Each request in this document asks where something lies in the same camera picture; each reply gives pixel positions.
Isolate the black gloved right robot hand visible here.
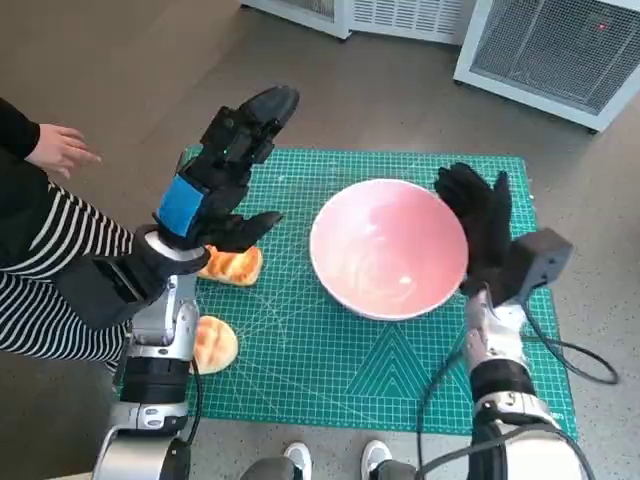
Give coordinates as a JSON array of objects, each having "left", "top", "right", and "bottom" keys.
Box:
[{"left": 433, "top": 162, "right": 516, "bottom": 297}]

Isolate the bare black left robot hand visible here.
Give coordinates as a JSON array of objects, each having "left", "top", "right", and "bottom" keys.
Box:
[{"left": 151, "top": 85, "right": 301, "bottom": 254}]

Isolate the pink bowl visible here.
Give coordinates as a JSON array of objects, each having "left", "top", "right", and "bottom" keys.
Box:
[{"left": 308, "top": 179, "right": 470, "bottom": 321}]

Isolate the twisted orange toy bread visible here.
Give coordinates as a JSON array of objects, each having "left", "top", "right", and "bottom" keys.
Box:
[{"left": 195, "top": 244, "right": 265, "bottom": 287}]

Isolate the round pale toy bun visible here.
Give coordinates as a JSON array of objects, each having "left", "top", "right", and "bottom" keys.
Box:
[{"left": 188, "top": 314, "right": 239, "bottom": 376}]

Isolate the person's hand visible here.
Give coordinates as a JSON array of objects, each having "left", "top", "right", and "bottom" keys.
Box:
[{"left": 24, "top": 123, "right": 104, "bottom": 180}]

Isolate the white mesh-front cabinet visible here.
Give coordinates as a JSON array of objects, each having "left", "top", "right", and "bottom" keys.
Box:
[{"left": 452, "top": 0, "right": 640, "bottom": 134}]

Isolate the green cutting mat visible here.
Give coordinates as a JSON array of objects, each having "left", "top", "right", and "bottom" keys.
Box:
[{"left": 112, "top": 144, "right": 579, "bottom": 441}]

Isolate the seated person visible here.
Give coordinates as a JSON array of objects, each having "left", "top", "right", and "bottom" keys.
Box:
[{"left": 0, "top": 97, "right": 141, "bottom": 371}]

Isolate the white louvred cabinet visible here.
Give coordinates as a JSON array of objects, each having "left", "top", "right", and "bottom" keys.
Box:
[{"left": 239, "top": 0, "right": 471, "bottom": 46}]

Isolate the white shoe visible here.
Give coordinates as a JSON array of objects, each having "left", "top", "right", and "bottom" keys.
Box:
[
  {"left": 361, "top": 439, "right": 394, "bottom": 480},
  {"left": 283, "top": 440, "right": 314, "bottom": 480}
]

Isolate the dark grey leg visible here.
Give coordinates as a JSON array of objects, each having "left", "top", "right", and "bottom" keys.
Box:
[
  {"left": 374, "top": 459, "right": 419, "bottom": 480},
  {"left": 239, "top": 457, "right": 296, "bottom": 480}
]

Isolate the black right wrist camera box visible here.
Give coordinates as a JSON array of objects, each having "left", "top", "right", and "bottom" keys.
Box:
[{"left": 492, "top": 228, "right": 575, "bottom": 307}]

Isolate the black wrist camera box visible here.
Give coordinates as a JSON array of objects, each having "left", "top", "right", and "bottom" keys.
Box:
[
  {"left": 492, "top": 228, "right": 575, "bottom": 307},
  {"left": 57, "top": 253, "right": 152, "bottom": 332}
]

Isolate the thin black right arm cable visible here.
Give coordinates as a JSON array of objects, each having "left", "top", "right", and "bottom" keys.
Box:
[{"left": 417, "top": 304, "right": 620, "bottom": 476}]

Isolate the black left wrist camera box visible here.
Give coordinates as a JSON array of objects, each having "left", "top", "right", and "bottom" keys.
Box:
[{"left": 57, "top": 253, "right": 152, "bottom": 332}]

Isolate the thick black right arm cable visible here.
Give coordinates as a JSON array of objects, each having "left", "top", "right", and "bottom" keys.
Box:
[{"left": 419, "top": 434, "right": 506, "bottom": 479}]

